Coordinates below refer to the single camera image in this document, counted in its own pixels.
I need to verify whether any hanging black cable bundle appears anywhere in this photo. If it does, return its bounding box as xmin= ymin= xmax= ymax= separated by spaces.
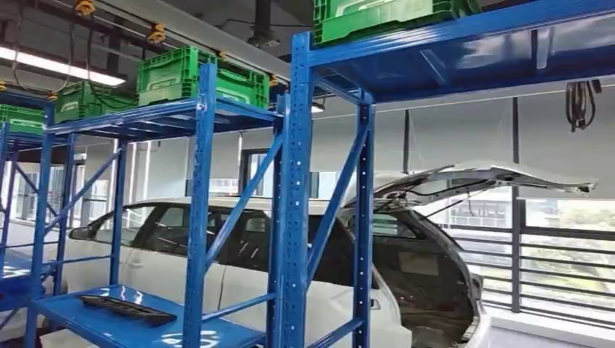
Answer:
xmin=564 ymin=79 xmax=603 ymax=133

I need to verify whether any black ceiling pipe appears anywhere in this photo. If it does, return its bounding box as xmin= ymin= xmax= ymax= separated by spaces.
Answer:
xmin=247 ymin=0 xmax=282 ymax=48

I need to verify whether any long ceiling lamp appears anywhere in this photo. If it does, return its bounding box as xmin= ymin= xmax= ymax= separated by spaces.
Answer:
xmin=0 ymin=45 xmax=128 ymax=88

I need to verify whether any black plastic grille part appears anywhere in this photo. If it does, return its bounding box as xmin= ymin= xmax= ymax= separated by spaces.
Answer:
xmin=78 ymin=294 xmax=178 ymax=328

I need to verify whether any green plastic crate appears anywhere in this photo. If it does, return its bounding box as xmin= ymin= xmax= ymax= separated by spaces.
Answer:
xmin=54 ymin=80 xmax=140 ymax=125
xmin=0 ymin=104 xmax=46 ymax=136
xmin=313 ymin=0 xmax=482 ymax=46
xmin=136 ymin=45 xmax=270 ymax=109

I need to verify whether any grey window railing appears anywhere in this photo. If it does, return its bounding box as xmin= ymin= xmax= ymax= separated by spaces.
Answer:
xmin=439 ymin=223 xmax=615 ymax=328

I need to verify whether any large blue steel rack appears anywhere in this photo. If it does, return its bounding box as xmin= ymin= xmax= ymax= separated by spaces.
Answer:
xmin=266 ymin=0 xmax=615 ymax=348

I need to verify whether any white car with open tailgate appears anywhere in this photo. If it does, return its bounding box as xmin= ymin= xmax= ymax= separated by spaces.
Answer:
xmin=45 ymin=160 xmax=598 ymax=348

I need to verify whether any grey roller blind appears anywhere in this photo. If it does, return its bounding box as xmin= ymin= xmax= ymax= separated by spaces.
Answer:
xmin=519 ymin=83 xmax=615 ymax=200
xmin=408 ymin=98 xmax=514 ymax=174

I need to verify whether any grey ceiling rail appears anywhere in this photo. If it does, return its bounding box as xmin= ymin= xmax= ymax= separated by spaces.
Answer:
xmin=94 ymin=0 xmax=294 ymax=80

